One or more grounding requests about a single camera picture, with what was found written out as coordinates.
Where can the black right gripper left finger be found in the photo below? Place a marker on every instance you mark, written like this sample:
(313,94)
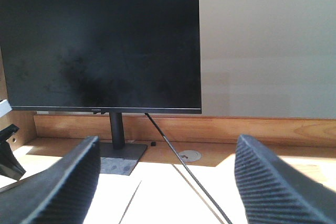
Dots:
(60,194)

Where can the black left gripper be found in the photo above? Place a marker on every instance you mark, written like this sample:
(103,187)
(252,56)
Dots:
(10,167)

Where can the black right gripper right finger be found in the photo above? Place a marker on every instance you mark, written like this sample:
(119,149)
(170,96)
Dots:
(272,191)

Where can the black computer monitor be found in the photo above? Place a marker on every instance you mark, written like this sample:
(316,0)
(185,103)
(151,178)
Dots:
(103,56)

